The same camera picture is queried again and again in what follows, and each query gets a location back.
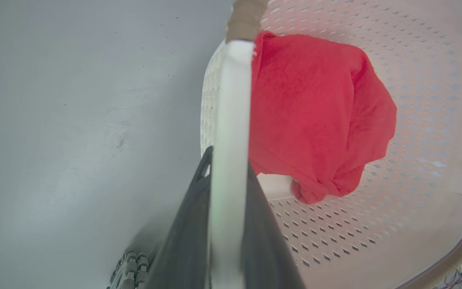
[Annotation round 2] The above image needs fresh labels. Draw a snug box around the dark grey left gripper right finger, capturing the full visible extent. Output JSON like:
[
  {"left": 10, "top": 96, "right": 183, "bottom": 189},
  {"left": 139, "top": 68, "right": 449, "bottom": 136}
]
[{"left": 241, "top": 160, "right": 306, "bottom": 289}]

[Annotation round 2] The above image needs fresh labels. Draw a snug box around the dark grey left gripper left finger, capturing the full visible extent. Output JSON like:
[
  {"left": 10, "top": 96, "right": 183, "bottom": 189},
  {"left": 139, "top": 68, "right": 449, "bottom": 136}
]
[{"left": 146, "top": 146, "right": 214, "bottom": 289}]

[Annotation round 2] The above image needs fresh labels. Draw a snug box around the white perforated plastic laundry basket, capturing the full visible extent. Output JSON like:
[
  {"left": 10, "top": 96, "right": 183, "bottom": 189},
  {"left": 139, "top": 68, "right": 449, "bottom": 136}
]
[{"left": 200, "top": 0, "right": 462, "bottom": 289}]

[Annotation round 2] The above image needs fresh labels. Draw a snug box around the red cloth garment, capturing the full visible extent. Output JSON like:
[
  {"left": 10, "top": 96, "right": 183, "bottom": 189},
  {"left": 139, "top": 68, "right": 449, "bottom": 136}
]
[{"left": 249, "top": 31, "right": 397, "bottom": 205}]

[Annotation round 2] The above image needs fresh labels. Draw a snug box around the black ribbed cable conduit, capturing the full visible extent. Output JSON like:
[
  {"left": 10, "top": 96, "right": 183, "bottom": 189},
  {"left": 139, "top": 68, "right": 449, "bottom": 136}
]
[{"left": 107, "top": 251, "right": 152, "bottom": 289}]

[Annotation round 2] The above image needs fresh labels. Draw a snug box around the bundle of coloured wires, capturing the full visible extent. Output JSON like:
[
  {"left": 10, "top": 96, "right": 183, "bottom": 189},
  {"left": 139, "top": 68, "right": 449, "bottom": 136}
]
[{"left": 436, "top": 271, "right": 462, "bottom": 289}]

